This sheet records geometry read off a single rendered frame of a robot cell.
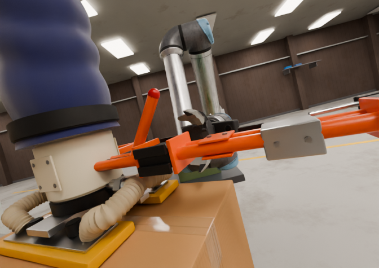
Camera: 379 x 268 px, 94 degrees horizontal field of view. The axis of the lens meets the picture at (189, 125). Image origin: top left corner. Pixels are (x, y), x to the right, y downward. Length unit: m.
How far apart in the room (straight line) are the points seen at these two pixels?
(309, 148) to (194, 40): 0.73
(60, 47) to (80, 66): 0.05
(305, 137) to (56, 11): 0.51
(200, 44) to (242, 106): 9.41
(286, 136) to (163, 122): 9.73
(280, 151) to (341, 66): 12.79
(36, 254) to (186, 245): 0.28
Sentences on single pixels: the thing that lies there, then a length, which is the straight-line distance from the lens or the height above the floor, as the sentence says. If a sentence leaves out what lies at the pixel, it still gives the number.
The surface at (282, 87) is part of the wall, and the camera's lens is 11.14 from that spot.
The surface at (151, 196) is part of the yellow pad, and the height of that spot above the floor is 0.97.
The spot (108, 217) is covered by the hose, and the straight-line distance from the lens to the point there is 0.34.
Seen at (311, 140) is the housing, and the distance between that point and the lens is 0.27.
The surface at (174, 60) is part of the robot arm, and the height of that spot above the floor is 1.39.
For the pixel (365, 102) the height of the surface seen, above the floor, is 1.10.
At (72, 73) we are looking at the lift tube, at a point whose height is 1.29.
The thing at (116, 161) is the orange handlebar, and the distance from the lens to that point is 0.40.
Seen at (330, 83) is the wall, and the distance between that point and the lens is 12.54.
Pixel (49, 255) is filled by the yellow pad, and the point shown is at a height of 0.97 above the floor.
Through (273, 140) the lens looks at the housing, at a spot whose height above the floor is 1.08.
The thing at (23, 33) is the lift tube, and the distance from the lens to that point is 0.49.
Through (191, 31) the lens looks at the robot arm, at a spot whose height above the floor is 1.50.
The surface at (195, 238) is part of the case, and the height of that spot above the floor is 0.94.
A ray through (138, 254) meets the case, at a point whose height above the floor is 0.94.
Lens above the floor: 1.14
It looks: 3 degrees down
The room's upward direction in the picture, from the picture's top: 14 degrees counter-clockwise
